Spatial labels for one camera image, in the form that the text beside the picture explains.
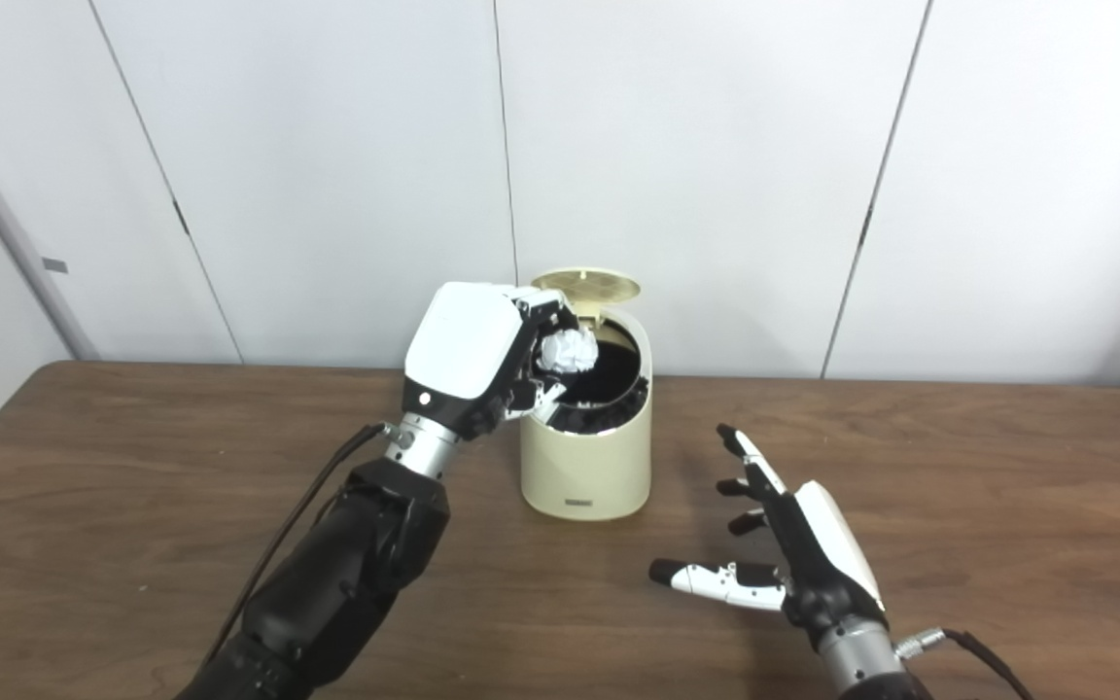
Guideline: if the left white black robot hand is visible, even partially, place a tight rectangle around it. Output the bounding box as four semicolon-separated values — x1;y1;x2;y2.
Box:
401;282;580;440

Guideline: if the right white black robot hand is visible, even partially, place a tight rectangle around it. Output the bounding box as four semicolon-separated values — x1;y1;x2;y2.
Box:
648;423;887;650

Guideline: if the white paper ball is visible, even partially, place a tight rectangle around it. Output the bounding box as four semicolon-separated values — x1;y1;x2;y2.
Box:
535;329;602;375

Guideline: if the cream round bin lid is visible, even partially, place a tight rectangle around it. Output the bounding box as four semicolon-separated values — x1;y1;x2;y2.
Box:
531;269;642;322

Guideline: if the cream-colored bin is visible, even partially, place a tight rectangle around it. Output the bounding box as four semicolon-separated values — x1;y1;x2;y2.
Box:
519;306;653;521

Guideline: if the black bin liner bag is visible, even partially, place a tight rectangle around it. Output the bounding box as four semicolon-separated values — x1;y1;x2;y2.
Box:
545;321;648;436

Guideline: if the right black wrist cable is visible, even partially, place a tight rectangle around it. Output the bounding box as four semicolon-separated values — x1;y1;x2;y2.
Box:
895;628;1037;700

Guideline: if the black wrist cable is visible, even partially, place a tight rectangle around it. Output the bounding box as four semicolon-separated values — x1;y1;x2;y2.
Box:
895;628;1037;700
195;422;396;682

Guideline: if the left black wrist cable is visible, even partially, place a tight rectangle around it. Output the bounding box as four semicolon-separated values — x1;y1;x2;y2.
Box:
195;422;396;682

